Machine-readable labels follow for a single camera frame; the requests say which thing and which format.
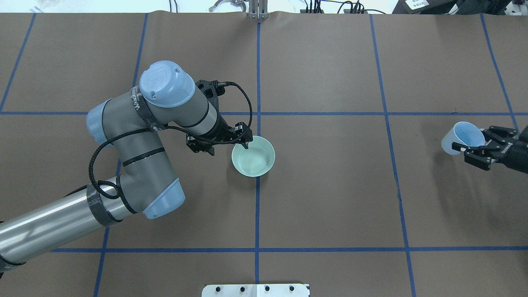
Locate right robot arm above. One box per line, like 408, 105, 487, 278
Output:
442, 122, 528, 174

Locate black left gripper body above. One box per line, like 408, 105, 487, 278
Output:
186, 115, 253, 153

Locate aluminium frame post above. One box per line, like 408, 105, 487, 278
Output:
247, 0, 269, 20

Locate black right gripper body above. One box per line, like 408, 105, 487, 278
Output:
464, 126, 526, 171

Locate grey metal clamp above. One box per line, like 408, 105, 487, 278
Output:
209, 0, 247, 13

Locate light green ceramic bowl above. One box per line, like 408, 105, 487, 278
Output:
231, 136, 276, 177

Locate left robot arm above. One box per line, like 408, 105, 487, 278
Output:
1, 61, 253, 273

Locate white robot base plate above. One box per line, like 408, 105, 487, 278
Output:
201, 283, 311, 297

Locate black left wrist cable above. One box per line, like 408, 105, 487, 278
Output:
88, 81, 253, 201

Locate light blue plastic cup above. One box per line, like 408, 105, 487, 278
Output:
441, 121, 486, 155

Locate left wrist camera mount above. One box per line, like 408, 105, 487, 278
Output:
196, 80, 226, 105

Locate black power strip cables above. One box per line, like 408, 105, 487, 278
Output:
300, 0, 387, 15

